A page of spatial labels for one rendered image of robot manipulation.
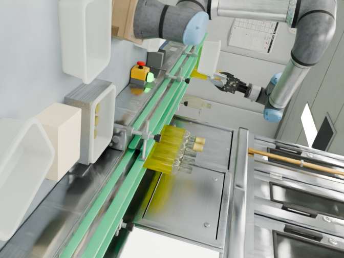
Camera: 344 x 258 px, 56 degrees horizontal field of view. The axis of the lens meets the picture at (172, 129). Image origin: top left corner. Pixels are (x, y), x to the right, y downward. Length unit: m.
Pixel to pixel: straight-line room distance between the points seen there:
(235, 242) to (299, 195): 0.52
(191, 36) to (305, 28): 0.36
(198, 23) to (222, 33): 5.99
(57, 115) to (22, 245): 0.33
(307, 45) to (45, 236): 0.94
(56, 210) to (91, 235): 0.13
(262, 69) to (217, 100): 1.22
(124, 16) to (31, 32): 0.44
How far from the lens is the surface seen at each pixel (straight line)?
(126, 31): 1.13
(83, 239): 0.95
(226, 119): 7.75
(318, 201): 1.68
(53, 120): 0.84
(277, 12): 1.21
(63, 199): 1.02
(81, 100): 0.95
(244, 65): 7.26
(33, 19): 0.78
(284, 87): 1.27
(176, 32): 1.13
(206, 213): 1.31
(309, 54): 1.14
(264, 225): 1.42
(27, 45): 0.78
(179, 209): 1.29
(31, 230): 0.95
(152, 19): 1.14
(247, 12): 1.21
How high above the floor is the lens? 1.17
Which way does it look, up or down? 6 degrees down
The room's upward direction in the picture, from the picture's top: 104 degrees clockwise
